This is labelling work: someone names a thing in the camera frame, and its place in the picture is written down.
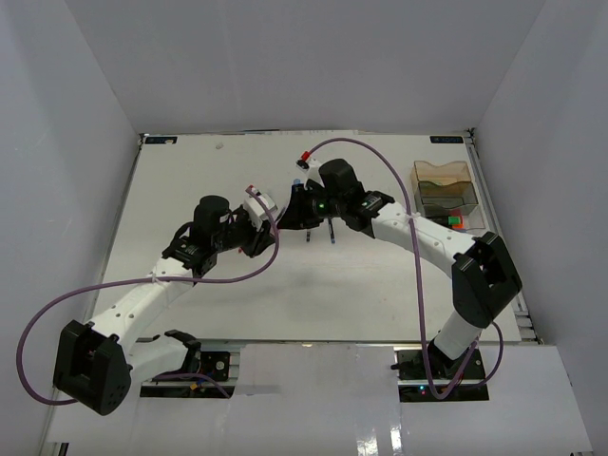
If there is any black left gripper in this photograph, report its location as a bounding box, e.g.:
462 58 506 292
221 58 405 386
213 204 278 258

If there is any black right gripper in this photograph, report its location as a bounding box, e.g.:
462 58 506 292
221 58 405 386
277 184 345 231

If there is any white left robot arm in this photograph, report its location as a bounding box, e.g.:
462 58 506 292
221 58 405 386
53 187 278 416

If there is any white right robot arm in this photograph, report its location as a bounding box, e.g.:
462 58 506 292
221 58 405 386
278 158 523 379

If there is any blue gel pen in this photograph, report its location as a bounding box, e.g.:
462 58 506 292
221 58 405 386
328 218 336 245

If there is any transparent tiered organizer container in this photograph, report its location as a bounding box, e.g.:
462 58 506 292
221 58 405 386
410 161 487 233

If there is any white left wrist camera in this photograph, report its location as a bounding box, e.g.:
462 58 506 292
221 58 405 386
243 191 278 231

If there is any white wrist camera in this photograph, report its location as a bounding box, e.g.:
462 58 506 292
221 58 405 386
305 158 323 185
243 191 278 231

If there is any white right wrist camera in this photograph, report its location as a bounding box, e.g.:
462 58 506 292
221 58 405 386
305 158 323 185

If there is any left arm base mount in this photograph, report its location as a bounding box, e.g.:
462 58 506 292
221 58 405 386
140 351 239 399

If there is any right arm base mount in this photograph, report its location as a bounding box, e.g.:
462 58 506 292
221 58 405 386
390 349 490 403

